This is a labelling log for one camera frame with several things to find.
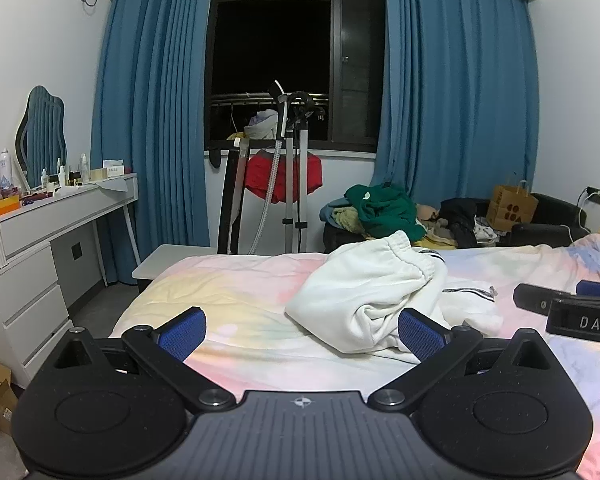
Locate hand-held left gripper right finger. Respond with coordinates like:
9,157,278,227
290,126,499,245
367,307,551,413

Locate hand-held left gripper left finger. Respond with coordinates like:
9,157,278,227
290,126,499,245
52,306,237,413

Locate white pants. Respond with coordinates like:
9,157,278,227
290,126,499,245
285,230,503,356

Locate pastel bed blanket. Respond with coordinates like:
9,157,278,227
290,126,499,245
110,232,600,480

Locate black sofa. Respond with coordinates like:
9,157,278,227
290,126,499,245
322,192,588,253

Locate white patterned garment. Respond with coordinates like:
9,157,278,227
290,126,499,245
472,217,498,241

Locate yellow garment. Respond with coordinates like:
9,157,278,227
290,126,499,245
412,237,458,250

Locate brown paper bag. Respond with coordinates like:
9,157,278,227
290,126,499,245
486,172,539,233

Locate black clothing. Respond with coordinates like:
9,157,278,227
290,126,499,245
437,197,481,248

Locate green garment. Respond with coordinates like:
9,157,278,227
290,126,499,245
343,182,427,241

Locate olive cloth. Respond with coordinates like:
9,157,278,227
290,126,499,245
330,207,366,233

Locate blue-grey garment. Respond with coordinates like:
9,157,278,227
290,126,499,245
320,200,351,223

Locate white vanity desk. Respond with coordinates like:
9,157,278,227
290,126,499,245
0,172,141,391

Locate red garment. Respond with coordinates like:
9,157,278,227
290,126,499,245
243,150,325,205

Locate garment steamer stand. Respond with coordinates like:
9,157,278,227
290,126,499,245
252,80,328,256

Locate white hanging garment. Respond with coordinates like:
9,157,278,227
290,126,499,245
244,108,281,139

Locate blue curtain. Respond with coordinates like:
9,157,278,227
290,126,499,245
370,0,540,201
91,0,216,286

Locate wavy framed mirror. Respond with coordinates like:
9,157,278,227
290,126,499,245
15,85,67,188

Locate dark window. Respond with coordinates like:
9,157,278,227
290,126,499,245
205,0,388,153

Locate white cable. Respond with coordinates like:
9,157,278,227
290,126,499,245
562,192,593,243

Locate black and white frame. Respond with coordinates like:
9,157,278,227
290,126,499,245
207,137,253,256

